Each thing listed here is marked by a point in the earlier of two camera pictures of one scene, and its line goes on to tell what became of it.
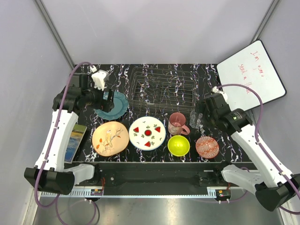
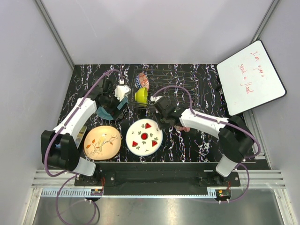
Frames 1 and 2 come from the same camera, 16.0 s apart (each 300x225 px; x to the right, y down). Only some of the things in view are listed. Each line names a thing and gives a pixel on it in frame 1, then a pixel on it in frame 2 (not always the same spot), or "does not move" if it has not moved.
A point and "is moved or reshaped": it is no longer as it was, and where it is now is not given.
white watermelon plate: [147, 133] is moved or reshaped
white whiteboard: [252, 67] does not move
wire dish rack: [164, 89] does not move
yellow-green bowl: [178, 146] -> [141, 96]
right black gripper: [201, 107] -> [161, 125]
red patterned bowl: [207, 147] -> [141, 80]
